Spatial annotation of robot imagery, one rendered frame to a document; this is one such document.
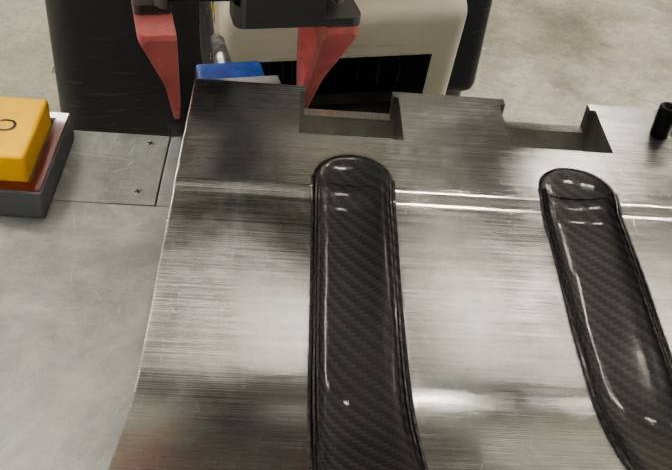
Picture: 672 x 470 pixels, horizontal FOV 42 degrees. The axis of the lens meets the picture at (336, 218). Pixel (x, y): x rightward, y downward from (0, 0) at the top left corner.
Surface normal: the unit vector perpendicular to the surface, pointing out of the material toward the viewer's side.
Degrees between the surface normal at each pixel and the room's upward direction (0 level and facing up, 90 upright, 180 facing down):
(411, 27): 98
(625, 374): 2
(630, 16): 0
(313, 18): 90
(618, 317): 8
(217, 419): 18
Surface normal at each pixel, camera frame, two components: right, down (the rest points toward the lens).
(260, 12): 0.25, 0.65
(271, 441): 0.07, -0.95
